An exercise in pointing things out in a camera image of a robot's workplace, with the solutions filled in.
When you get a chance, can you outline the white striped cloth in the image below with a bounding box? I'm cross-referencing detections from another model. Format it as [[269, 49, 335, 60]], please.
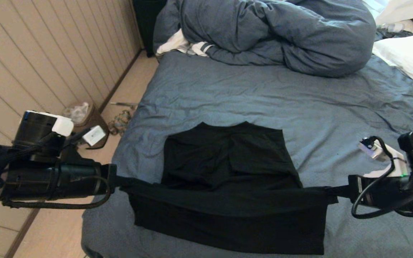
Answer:
[[156, 29, 214, 57]]

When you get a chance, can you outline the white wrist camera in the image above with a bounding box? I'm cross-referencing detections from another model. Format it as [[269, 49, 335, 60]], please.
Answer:
[[359, 138, 411, 178], [83, 125, 106, 147]]

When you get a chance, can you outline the black nightstand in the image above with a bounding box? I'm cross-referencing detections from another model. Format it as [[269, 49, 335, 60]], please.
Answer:
[[132, 0, 167, 57]]

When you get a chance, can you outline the brown trash bin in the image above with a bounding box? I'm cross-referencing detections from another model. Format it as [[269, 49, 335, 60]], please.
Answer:
[[63, 102, 109, 149]]

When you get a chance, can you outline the blue crumpled duvet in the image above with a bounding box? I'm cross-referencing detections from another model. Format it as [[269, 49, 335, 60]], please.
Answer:
[[153, 0, 377, 78]]

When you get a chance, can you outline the white blanket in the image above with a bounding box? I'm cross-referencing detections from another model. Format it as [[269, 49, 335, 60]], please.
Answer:
[[375, 0, 413, 25]]

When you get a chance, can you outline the black t-shirt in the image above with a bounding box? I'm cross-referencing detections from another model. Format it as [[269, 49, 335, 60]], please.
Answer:
[[120, 121, 338, 255]]

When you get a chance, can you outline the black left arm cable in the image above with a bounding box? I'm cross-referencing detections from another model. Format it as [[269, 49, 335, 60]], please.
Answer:
[[0, 133, 113, 210]]

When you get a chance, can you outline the left wrist motor cylinder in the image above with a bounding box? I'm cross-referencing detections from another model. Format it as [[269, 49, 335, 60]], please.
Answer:
[[13, 110, 74, 162]]

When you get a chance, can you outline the colourful rope toy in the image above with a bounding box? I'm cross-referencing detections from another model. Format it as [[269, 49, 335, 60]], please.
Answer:
[[107, 109, 132, 137]]

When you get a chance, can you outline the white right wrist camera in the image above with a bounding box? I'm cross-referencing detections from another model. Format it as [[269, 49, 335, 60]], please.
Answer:
[[359, 138, 411, 178]]

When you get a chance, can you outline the clear plastic bin liner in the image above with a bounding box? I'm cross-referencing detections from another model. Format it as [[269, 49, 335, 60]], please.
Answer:
[[63, 102, 89, 122]]

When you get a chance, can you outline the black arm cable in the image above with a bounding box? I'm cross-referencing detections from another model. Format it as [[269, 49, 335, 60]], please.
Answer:
[[0, 133, 113, 210], [351, 136, 413, 219]]

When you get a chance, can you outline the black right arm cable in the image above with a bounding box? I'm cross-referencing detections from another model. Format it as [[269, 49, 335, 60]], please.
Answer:
[[351, 136, 413, 219]]

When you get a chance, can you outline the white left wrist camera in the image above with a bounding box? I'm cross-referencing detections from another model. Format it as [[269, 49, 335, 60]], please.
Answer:
[[83, 125, 106, 147]]

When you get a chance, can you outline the blue bed sheet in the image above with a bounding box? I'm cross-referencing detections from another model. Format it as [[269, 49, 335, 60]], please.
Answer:
[[81, 50, 413, 258]]

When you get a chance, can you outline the dark grey crumpled cloth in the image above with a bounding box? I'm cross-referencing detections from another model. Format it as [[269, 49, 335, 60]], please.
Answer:
[[375, 29, 413, 40]]

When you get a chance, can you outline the white pillow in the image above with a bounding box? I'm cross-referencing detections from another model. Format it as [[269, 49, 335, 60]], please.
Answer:
[[372, 34, 413, 99]]

